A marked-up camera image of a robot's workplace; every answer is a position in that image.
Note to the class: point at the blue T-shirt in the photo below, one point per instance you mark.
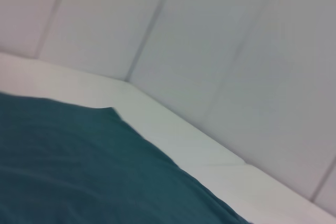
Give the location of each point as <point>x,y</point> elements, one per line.
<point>78,169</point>

